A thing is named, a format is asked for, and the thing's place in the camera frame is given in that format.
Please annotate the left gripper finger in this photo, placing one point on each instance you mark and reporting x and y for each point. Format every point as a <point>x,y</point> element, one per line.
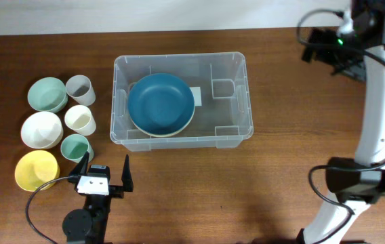
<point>126,177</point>
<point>81,168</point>

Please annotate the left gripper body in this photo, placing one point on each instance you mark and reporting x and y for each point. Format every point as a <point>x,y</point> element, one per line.
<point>95,201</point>

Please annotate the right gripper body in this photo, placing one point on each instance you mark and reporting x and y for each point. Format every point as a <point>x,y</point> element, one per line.
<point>344,61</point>

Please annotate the yellow small bowl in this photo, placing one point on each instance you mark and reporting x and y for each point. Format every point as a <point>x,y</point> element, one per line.
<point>36,168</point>

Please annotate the dark blue bowl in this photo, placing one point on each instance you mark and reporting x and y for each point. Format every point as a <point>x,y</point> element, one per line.
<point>160,103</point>

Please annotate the beige bowl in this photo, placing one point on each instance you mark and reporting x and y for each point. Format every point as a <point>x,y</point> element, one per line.
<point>170,134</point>

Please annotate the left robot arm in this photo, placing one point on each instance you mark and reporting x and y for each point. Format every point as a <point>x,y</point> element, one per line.
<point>88,224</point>

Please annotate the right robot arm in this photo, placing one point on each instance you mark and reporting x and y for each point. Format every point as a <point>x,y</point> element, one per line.
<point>357,50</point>

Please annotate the clear plastic storage container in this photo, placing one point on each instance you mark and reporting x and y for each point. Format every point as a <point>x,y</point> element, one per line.
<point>223,121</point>

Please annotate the white label in container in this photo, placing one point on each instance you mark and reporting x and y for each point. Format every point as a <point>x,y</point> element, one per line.
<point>196,91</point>

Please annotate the green cup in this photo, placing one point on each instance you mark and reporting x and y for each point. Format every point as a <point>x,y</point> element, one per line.
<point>74,146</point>

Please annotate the cream cup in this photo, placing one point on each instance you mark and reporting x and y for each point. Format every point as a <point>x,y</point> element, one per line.
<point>79,118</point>

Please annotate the white small bowl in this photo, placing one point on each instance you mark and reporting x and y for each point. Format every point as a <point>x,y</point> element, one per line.
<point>42,130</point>

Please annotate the grey cup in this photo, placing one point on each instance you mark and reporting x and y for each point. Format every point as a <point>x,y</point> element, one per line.
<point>80,89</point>

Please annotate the light green small bowl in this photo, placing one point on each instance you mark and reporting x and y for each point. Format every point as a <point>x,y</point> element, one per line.
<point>48,94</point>

